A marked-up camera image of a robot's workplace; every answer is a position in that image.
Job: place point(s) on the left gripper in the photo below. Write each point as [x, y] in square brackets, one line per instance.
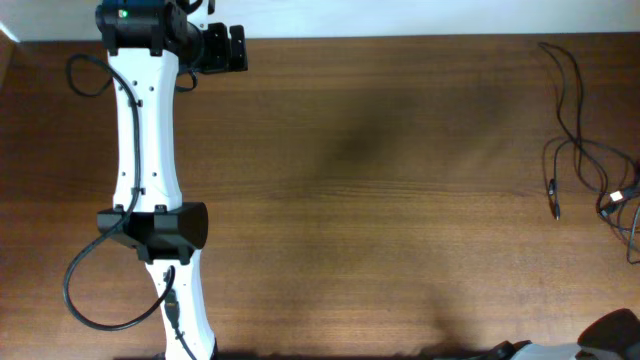
[236, 48]

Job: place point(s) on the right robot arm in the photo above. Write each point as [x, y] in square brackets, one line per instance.
[615, 336]

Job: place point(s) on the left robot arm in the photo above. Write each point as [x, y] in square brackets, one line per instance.
[150, 44]

